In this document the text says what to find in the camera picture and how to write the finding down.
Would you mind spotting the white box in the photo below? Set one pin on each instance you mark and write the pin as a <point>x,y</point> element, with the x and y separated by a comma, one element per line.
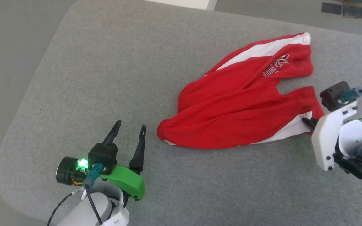
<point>193,3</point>

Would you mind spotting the small black floor tape patch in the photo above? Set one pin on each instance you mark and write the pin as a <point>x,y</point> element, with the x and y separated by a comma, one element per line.
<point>331,8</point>

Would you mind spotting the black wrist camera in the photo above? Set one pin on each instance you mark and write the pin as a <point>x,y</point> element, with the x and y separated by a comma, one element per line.
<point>103,155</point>
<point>333,94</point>

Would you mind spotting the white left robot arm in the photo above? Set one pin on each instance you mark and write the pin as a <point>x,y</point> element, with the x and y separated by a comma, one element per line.
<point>83,210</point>

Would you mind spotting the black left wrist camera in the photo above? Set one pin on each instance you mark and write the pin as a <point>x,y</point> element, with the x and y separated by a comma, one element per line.
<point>103,155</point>

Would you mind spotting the red shorts with white stripes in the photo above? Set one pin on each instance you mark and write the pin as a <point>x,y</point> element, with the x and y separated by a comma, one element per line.
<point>231,106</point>

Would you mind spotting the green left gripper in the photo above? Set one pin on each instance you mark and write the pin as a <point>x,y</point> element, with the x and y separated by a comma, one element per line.
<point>127,182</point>

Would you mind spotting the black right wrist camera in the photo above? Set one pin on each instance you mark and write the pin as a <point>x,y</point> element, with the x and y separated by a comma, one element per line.
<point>333,94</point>

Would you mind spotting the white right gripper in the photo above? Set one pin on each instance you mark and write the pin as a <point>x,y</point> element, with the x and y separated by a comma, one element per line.
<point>325,141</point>

